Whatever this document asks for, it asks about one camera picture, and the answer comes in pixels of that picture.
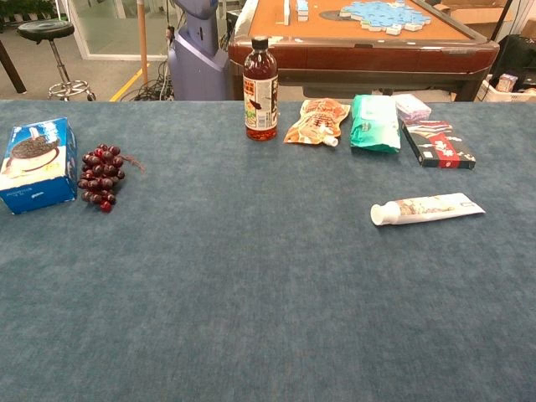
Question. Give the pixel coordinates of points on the blue mahjong tile cluster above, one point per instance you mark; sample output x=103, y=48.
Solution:
x=385, y=14

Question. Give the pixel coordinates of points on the dark red grape bunch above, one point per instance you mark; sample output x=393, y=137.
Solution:
x=100, y=176

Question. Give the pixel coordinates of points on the white mahjong tile row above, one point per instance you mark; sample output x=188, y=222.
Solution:
x=287, y=10

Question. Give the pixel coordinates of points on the orange spout pouch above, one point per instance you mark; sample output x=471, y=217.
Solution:
x=314, y=123

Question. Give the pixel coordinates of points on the black round stool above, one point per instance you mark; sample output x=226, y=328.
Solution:
x=44, y=30

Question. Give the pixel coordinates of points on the white plastic basket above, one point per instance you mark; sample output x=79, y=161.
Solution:
x=490, y=94

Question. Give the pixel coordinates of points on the black red snack box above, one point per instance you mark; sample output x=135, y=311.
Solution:
x=439, y=146

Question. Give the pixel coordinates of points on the wooden pole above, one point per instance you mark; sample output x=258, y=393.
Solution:
x=142, y=42

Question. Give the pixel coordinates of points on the brown mahjong table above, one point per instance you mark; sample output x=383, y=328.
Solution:
x=377, y=54

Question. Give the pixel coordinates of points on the green wet wipes pack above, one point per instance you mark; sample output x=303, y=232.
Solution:
x=374, y=125

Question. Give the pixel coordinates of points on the brown tea bottle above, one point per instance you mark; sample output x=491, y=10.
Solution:
x=260, y=84

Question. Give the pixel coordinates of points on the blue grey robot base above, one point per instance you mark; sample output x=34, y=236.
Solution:
x=197, y=63

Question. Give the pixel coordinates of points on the white floral print tube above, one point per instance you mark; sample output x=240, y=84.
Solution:
x=419, y=209

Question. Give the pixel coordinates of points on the blue table cloth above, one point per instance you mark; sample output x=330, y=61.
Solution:
x=251, y=272

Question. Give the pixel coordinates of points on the blue cookie box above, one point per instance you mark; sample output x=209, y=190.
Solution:
x=37, y=167

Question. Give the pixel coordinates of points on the small clear purple pack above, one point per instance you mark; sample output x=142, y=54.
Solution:
x=412, y=108

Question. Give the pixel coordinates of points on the stacked blue mahjong tiles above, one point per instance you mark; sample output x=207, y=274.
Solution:
x=302, y=10

